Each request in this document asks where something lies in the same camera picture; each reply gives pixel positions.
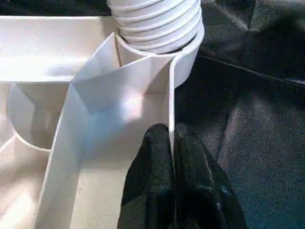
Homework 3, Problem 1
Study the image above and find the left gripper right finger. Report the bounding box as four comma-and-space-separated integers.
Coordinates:
173, 123, 248, 229

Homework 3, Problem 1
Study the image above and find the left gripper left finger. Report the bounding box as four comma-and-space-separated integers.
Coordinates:
116, 123, 177, 229

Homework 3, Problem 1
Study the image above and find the white plastic table leg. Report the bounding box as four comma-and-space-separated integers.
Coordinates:
107, 0, 203, 54

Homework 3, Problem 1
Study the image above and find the white plastic table top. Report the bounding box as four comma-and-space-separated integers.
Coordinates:
0, 15, 205, 229

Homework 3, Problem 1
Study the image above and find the black mat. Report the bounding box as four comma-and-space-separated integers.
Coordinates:
0, 0, 305, 229

